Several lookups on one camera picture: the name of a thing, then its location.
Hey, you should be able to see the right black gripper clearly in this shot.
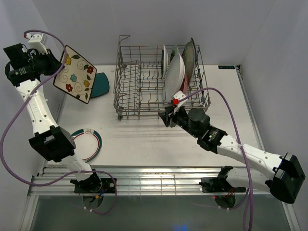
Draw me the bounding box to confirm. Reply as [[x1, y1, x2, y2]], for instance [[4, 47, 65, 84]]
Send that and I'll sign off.
[[157, 104, 199, 139]]

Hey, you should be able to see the pink dotted scalloped plate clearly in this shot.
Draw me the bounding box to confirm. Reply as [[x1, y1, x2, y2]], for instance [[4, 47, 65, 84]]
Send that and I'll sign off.
[[180, 74, 188, 94]]

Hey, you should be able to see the cream square flower plate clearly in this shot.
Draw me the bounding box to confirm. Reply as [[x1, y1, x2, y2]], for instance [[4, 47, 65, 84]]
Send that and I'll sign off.
[[53, 45, 97, 104]]

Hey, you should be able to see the white oval platter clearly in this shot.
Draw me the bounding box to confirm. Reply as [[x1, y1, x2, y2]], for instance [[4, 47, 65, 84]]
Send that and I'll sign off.
[[162, 53, 185, 102]]

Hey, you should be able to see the speckled beige round plate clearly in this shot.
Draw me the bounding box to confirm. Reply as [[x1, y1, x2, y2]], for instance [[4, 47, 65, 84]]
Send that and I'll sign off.
[[182, 40, 196, 83]]

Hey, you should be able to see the mint green flower plate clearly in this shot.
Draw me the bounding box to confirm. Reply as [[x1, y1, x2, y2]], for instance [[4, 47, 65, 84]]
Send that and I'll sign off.
[[170, 45, 179, 61]]

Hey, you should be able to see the black square floral plate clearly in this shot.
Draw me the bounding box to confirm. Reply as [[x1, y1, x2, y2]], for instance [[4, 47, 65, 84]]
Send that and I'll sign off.
[[190, 38, 198, 75]]

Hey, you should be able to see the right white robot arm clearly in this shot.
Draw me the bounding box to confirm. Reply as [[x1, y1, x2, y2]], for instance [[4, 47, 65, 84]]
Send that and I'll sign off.
[[158, 106, 306, 204]]

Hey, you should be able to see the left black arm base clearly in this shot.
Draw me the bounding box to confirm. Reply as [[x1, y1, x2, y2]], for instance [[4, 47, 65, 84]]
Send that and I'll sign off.
[[70, 178, 117, 194]]

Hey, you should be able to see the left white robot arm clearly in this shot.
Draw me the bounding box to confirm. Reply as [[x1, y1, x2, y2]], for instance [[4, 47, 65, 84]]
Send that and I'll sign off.
[[3, 43, 102, 193]]

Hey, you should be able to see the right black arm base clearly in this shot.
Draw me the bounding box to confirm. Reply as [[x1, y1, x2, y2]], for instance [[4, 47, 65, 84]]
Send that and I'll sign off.
[[199, 178, 233, 193]]

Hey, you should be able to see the teal square plate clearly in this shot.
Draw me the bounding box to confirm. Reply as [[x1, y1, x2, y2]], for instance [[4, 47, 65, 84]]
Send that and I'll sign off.
[[90, 73, 110, 99]]

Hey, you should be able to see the right logo sticker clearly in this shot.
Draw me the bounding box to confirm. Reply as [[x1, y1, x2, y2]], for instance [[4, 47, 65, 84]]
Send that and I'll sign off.
[[218, 65, 235, 70]]

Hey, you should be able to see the round plate red teal rim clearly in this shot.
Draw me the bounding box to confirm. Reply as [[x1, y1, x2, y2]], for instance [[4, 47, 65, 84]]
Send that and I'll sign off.
[[71, 128, 103, 162]]

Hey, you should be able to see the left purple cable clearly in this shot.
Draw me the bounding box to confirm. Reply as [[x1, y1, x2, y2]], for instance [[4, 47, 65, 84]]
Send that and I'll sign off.
[[0, 29, 118, 215]]

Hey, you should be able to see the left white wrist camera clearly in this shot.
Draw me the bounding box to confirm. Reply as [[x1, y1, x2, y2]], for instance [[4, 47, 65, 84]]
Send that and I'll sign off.
[[24, 33, 48, 54]]

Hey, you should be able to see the grey wire dish rack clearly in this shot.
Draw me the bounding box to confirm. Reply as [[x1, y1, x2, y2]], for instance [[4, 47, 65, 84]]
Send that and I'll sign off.
[[114, 35, 207, 120]]

